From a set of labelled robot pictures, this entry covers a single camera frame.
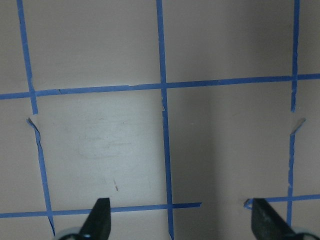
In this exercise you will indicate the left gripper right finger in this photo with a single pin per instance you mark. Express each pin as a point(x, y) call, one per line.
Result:
point(267, 224)

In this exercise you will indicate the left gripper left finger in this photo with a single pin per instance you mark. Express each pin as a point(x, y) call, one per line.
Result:
point(97, 225)

